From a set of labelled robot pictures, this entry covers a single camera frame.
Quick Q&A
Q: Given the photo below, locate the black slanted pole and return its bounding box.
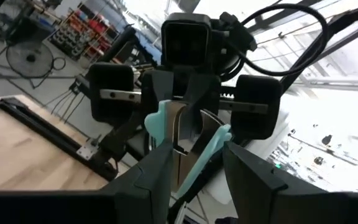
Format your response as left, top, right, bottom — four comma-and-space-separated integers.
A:
280, 3, 358, 91

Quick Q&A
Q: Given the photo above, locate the thin black floor cable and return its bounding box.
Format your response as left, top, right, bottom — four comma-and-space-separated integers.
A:
50, 88, 87, 124

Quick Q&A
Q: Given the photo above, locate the black right camera cable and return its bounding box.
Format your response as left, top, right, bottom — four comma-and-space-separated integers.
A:
228, 2, 329, 77

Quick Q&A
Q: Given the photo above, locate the teal staple remover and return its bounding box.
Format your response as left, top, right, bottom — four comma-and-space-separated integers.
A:
144, 99, 233, 200

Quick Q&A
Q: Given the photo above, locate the silver frame corner bracket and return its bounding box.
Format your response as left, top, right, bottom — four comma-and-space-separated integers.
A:
76, 136, 103, 162

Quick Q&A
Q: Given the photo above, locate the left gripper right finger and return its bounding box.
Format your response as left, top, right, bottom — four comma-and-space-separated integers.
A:
223, 141, 358, 224

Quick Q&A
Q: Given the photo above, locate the black aluminium table frame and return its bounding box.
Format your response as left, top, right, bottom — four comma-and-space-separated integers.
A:
0, 96, 118, 182

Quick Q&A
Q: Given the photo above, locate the shelf with coloured bins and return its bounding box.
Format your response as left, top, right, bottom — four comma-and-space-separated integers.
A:
48, 7, 119, 62

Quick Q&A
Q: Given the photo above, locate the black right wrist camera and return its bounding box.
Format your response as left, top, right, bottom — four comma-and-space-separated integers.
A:
160, 12, 214, 70

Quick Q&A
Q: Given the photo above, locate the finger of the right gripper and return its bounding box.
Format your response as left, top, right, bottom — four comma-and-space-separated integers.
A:
140, 69, 175, 118
173, 73, 223, 141

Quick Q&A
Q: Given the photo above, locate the black equipment cart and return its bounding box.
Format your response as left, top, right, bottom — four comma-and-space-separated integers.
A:
4, 14, 56, 48

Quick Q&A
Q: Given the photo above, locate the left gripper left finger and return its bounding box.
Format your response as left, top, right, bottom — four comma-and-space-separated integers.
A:
0, 141, 175, 224

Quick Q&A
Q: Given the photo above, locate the round floor fan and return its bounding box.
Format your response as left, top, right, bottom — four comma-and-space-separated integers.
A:
0, 40, 67, 90

